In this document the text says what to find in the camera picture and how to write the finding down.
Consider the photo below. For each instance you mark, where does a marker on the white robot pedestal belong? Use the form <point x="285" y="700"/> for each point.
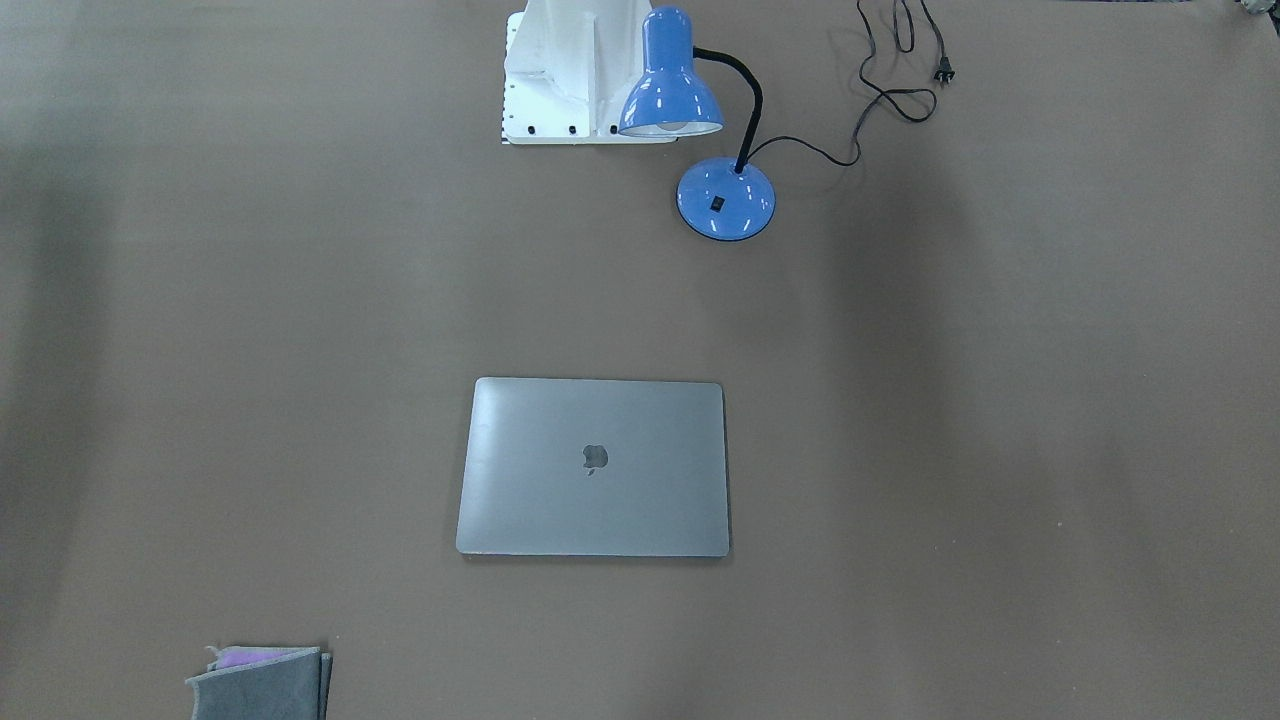
<point x="570" y="66"/>

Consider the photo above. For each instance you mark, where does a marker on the blue desk lamp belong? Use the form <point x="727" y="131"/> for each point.
<point x="726" y="199"/>

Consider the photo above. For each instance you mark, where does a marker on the grey laptop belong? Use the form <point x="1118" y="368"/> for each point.
<point x="595" y="468"/>

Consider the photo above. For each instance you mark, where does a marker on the grey folded cloths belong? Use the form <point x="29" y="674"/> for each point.
<point x="254" y="682"/>

